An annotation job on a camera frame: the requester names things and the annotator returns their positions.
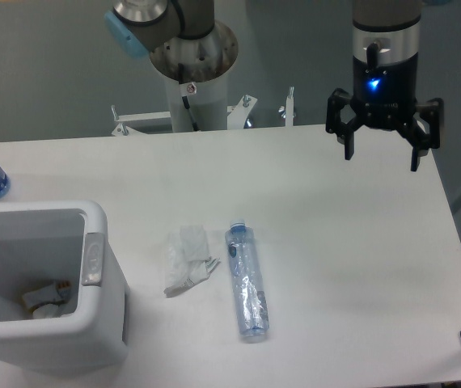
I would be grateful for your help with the empty clear plastic bottle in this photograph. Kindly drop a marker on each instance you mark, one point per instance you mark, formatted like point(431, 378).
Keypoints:
point(247, 283)

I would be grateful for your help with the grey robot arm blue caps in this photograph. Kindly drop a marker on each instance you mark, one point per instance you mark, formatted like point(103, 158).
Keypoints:
point(384, 32)

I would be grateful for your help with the white plastic trash can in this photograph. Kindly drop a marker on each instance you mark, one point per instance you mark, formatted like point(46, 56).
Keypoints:
point(41, 242)

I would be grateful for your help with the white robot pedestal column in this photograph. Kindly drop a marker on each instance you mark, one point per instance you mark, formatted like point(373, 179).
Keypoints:
point(195, 74)

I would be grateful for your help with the white metal frame bracket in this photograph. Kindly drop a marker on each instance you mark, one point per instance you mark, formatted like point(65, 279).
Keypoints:
point(191, 110)

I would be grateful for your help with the trash inside the can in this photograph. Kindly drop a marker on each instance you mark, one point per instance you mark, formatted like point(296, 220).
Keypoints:
point(49, 301)

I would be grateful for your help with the white plastic wrapper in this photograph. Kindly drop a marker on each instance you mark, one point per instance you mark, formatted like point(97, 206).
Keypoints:
point(188, 260)

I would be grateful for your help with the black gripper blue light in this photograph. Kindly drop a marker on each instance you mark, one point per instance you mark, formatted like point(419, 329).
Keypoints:
point(388, 91)

